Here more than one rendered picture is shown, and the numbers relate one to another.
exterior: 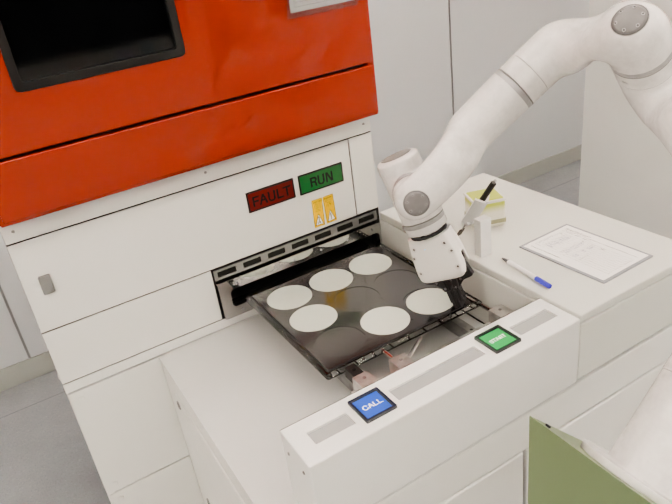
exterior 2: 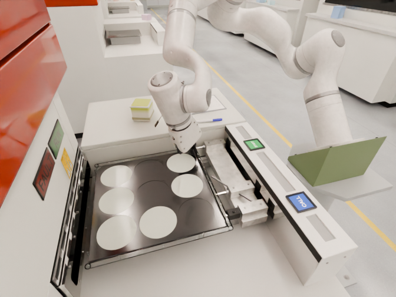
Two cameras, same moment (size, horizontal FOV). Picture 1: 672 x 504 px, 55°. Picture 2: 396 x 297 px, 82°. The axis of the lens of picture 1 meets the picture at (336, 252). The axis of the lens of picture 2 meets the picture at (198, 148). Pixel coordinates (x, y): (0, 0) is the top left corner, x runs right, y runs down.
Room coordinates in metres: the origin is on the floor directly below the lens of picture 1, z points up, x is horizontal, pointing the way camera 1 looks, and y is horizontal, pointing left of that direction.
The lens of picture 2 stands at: (0.97, 0.41, 1.44)
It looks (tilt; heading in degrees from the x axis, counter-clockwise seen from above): 38 degrees down; 281
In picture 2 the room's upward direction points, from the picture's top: straight up
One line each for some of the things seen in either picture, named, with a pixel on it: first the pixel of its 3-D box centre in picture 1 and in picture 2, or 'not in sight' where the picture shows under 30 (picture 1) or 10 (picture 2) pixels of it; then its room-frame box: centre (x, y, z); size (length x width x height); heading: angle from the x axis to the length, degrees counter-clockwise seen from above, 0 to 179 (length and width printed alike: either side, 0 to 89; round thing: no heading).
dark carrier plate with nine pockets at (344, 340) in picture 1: (356, 299); (153, 192); (1.19, -0.03, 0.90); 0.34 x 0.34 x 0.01; 27
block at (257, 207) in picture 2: (373, 390); (252, 208); (0.89, -0.03, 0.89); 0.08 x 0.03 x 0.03; 28
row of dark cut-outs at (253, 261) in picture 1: (299, 243); (70, 198); (1.38, 0.08, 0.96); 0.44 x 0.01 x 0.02; 118
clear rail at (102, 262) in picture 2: (284, 333); (164, 246); (1.11, 0.13, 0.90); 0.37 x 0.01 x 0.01; 28
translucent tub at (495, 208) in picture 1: (484, 208); (142, 109); (1.34, -0.35, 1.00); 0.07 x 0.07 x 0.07; 7
